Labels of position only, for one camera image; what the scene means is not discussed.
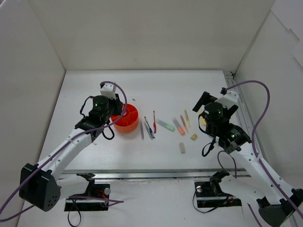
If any slim orange highlighter pen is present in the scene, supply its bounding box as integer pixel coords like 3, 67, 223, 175
180, 115, 189, 133

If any green highlighter marker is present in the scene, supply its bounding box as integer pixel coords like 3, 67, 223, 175
155, 119, 175, 132

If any green slim pen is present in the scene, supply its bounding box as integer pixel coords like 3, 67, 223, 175
144, 122, 153, 140

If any yellow highlighter marker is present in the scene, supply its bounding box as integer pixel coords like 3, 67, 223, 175
197, 110, 206, 127

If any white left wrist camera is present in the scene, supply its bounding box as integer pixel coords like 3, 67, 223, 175
100, 83, 116, 100

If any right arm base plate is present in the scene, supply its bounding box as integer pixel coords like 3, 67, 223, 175
192, 170, 242, 213

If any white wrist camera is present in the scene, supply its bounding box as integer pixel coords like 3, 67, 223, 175
217, 87, 239, 109
100, 83, 116, 100

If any white eraser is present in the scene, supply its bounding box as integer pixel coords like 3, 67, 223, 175
179, 143, 186, 154

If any orange round divided organizer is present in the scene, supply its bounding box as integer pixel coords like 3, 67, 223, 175
114, 104, 139, 134

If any red gel pen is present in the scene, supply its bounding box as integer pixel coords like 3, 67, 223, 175
153, 111, 157, 134

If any blue gel pen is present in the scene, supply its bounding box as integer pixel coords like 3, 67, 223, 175
144, 116, 155, 139

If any yellow eraser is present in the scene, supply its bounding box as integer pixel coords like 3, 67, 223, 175
191, 134, 198, 141

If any slim yellow highlighter pen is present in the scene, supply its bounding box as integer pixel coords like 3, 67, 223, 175
184, 109, 191, 128

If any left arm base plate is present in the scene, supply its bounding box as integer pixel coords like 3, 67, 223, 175
64, 173, 111, 212

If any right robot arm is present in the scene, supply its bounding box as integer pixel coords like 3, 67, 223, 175
193, 91, 303, 227

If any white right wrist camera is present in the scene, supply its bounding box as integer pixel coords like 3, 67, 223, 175
217, 87, 239, 109

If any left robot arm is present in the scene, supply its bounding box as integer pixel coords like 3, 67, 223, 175
19, 93, 123, 212

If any orange highlighter marker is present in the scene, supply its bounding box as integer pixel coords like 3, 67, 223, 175
172, 117, 186, 136

